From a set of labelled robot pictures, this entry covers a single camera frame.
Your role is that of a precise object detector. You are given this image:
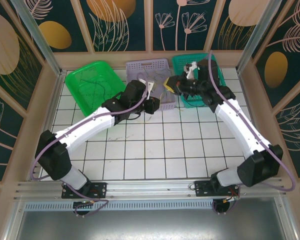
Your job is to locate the lilac plastic basket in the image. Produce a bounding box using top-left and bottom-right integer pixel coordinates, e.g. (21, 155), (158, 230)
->
(125, 58), (177, 112)

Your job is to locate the dark green thin cable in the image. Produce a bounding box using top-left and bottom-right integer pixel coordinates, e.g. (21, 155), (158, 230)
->
(79, 78), (110, 100)

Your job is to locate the teal plastic basket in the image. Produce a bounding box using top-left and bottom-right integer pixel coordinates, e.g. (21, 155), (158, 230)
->
(171, 52), (227, 110)

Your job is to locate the green plastic basket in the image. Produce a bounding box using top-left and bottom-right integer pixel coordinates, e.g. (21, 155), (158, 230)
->
(64, 60), (128, 117)

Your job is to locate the small black controller board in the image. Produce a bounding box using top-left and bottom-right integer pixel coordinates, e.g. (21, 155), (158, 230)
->
(73, 200), (95, 209)

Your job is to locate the grey metal plate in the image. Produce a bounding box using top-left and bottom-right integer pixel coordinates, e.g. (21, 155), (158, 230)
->
(14, 210), (295, 240)

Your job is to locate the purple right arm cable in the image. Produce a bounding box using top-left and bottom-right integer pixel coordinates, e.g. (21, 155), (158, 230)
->
(207, 49), (297, 216)

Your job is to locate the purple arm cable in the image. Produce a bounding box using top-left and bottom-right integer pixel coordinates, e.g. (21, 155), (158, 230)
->
(29, 72), (151, 218)
(207, 49), (297, 216)

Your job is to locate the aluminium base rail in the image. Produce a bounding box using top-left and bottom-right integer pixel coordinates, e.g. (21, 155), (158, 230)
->
(13, 176), (287, 201)

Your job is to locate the aluminium frame post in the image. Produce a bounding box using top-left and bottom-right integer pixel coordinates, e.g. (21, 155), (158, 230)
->
(9, 0), (67, 77)
(235, 0), (283, 75)

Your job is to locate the aluminium side rail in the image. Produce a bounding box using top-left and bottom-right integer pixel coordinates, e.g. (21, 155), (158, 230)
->
(27, 71), (67, 182)

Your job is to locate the grey slotted cable duct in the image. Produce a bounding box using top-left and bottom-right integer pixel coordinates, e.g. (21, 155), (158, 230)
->
(23, 201), (216, 212)

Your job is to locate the red power wire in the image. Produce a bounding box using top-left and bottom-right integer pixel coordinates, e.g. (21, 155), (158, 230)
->
(223, 186), (241, 203)
(89, 189), (103, 202)

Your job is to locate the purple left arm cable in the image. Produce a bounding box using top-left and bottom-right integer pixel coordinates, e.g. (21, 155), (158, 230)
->
(29, 72), (151, 218)

